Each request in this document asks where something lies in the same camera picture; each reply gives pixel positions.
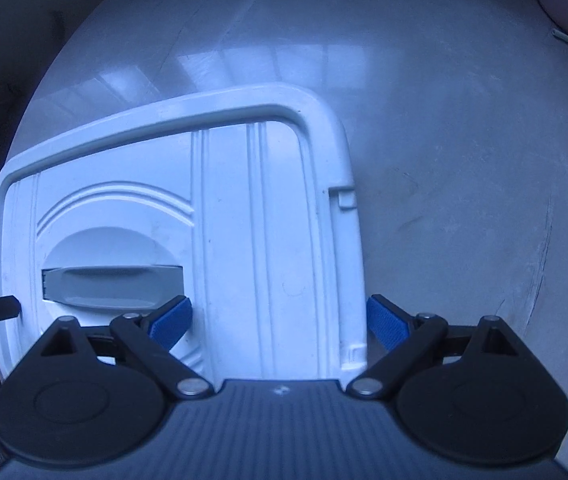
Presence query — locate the white plastic bin lid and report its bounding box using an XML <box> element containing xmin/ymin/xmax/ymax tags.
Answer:
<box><xmin>0</xmin><ymin>84</ymin><xmax>367</xmax><ymax>384</ymax></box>

